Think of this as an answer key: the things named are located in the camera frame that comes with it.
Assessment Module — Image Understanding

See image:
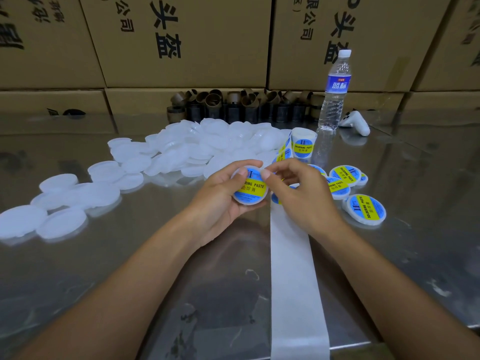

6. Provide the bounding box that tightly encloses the row of dark cardboard tubes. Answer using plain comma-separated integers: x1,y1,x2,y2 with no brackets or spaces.
166,89,327,125

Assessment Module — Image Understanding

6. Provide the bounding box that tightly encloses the stack of brown cardboard boxes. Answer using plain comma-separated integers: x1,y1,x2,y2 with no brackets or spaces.
0,0,480,116

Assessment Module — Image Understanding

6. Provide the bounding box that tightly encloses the sticker roll with backing strip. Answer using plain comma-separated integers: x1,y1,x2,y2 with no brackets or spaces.
270,127,331,360

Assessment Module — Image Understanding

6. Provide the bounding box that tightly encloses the person's left forearm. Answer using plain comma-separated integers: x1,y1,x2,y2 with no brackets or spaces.
15,221,211,360

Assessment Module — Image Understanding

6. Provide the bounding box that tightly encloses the clear plastic water bottle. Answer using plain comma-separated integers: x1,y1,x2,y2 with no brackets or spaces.
318,49,353,134

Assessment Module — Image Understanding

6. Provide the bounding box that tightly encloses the person's left hand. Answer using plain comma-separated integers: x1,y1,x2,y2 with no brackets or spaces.
183,161,265,248

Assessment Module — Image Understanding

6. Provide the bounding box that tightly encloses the white handheld controller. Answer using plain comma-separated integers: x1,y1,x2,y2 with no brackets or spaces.
339,110,372,137

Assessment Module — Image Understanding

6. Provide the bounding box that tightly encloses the person's right forearm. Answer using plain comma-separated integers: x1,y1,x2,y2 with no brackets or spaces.
326,219,480,360

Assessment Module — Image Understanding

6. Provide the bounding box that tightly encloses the pile of white plastic lids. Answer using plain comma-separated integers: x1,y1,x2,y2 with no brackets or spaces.
0,118,297,243

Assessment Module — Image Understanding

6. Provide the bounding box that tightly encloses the person's right hand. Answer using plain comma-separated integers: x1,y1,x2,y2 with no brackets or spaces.
261,158,350,241

